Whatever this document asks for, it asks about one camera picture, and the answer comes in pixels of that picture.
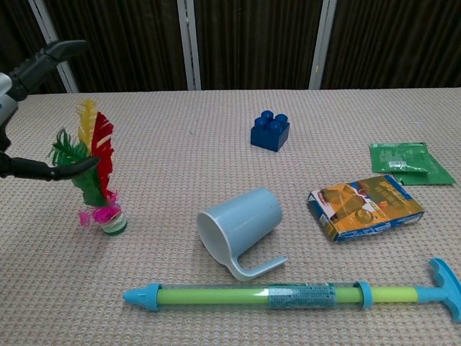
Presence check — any orange and blue snack pack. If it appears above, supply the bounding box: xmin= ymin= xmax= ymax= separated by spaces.
xmin=307 ymin=174 xmax=426 ymax=243

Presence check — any grey partition frame post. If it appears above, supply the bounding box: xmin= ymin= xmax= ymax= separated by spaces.
xmin=176 ymin=0 xmax=202 ymax=91
xmin=27 ymin=0 xmax=80 ymax=94
xmin=308 ymin=0 xmax=338 ymax=90

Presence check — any green and blue water pump toy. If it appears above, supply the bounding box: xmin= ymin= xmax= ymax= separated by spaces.
xmin=122 ymin=257 xmax=461 ymax=324

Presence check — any green sachet packet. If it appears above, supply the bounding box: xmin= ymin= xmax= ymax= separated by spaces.
xmin=370 ymin=142 xmax=430 ymax=174
xmin=390 ymin=151 xmax=457 ymax=187

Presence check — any colourful feather shuttlecock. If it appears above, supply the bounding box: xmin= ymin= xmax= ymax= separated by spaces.
xmin=48 ymin=99 xmax=129 ymax=238

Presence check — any grey-blue plastic cup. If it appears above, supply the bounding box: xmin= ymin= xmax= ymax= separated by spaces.
xmin=196 ymin=186 xmax=288 ymax=283

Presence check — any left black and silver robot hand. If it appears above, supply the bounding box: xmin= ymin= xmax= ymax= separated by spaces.
xmin=0 ymin=39 xmax=101 ymax=182

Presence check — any blue toy building block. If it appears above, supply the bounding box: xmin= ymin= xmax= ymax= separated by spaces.
xmin=250 ymin=110 xmax=291 ymax=153

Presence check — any beige woven tablecloth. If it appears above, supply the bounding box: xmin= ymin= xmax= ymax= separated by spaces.
xmin=0 ymin=86 xmax=461 ymax=346

